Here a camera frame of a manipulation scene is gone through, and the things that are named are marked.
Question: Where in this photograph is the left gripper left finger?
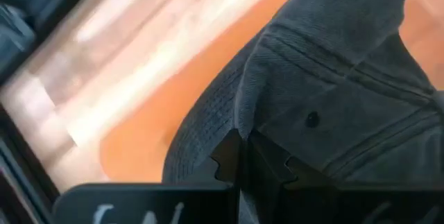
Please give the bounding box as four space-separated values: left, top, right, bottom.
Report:
51 128 242 224

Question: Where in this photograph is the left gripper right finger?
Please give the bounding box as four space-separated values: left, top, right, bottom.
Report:
242 132 444 224

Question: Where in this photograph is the black table edge rail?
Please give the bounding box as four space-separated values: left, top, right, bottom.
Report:
0 105 62 224

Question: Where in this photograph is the blue grey bucket hat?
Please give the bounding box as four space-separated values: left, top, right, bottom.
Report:
162 0 444 224

